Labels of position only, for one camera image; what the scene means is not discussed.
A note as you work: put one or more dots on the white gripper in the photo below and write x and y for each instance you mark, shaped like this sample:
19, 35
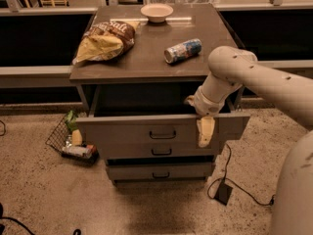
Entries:
207, 106

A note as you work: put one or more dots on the grey top drawer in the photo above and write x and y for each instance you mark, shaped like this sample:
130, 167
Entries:
140, 113

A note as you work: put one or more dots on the grey drawer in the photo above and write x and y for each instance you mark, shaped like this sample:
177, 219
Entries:
140, 113
160, 171
151, 150

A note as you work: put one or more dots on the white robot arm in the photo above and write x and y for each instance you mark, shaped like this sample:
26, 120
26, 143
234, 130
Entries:
231, 68

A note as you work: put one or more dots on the grey drawer cabinet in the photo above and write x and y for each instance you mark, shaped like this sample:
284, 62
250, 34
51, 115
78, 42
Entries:
145, 63

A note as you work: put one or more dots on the grey middle drawer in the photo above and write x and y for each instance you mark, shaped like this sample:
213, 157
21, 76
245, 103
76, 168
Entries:
151, 150

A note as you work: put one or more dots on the grey bottom drawer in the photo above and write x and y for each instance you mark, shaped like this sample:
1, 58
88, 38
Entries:
160, 171

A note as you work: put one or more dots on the blue white can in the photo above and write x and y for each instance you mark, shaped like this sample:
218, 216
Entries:
182, 51

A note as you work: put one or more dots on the black floor box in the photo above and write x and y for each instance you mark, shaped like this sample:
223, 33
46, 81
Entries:
223, 193

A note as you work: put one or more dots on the white bowl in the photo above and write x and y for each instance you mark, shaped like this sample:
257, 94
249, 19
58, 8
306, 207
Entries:
156, 13

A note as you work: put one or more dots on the brown yellow chip bag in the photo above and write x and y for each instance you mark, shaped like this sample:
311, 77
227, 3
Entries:
106, 41

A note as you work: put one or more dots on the silver can in basket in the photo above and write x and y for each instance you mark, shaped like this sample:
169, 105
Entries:
82, 152

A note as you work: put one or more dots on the yellow sponge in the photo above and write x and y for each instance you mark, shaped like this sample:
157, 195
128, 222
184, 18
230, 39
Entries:
76, 138

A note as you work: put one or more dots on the green snack bag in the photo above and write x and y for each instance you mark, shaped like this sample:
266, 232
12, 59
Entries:
70, 121

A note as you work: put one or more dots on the metal railing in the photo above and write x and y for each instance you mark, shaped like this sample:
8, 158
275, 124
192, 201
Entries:
58, 75

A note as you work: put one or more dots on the black wire basket left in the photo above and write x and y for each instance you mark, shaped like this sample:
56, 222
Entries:
58, 139

